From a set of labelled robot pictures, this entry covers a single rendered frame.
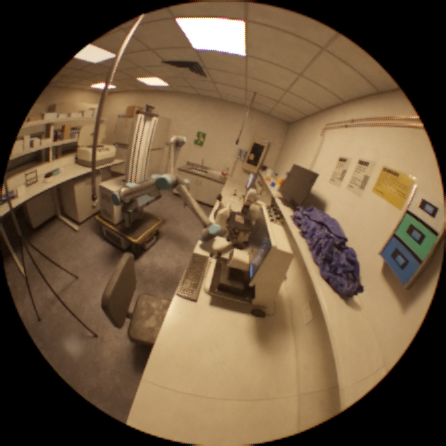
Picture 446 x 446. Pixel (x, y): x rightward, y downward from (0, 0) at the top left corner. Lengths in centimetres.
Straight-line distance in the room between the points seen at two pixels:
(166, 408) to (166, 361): 27
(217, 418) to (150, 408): 31
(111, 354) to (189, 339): 99
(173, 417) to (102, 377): 96
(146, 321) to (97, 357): 78
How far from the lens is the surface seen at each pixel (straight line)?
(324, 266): 85
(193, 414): 92
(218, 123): 414
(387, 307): 96
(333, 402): 100
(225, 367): 94
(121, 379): 169
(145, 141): 202
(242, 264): 94
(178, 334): 93
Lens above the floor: 164
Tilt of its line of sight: 29 degrees down
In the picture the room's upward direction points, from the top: 20 degrees clockwise
